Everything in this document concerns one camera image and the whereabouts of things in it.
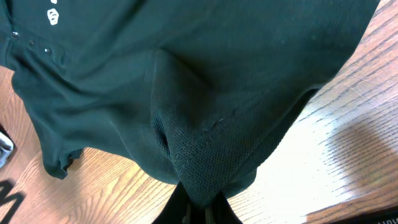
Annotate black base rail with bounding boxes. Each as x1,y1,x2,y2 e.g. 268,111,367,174
331,208,397,224

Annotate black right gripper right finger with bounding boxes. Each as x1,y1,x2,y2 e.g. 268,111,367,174
205,192,243,224

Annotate black polo shirt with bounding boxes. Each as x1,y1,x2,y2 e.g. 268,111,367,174
1,0,378,207

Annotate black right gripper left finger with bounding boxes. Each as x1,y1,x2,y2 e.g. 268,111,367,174
152,182,192,224

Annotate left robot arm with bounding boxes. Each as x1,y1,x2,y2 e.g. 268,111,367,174
1,126,15,168

